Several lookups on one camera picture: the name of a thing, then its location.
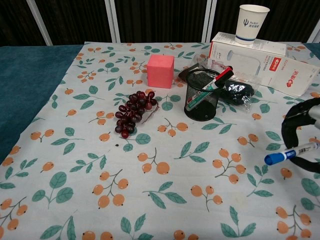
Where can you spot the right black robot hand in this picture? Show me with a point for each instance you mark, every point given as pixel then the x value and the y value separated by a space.
pixel 290 125

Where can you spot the blue cap marker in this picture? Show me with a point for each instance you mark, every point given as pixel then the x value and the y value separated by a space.
pixel 287 155

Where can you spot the red cap marker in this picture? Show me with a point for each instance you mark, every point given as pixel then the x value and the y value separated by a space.
pixel 220 80

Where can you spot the black mesh pen holder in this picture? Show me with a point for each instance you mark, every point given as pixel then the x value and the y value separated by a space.
pixel 200 100

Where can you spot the clear plastic bag black item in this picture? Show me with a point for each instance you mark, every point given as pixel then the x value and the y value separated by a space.
pixel 237 92

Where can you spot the white lamp box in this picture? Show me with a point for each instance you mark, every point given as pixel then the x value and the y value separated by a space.
pixel 262 62

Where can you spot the white paper cup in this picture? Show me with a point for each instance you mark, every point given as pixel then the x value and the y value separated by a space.
pixel 251 23

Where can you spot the pink foam cube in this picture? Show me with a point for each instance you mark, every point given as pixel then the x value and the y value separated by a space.
pixel 160 72

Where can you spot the floral fruit print tablecloth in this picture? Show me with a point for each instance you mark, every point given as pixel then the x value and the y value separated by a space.
pixel 150 162

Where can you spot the dark red grape bunch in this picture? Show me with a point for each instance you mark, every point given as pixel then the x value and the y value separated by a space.
pixel 133 112

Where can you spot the teal fabric cloth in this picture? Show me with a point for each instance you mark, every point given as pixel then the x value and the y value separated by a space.
pixel 27 87

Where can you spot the white folding screen frame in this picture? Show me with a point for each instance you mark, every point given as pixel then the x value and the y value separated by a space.
pixel 112 20

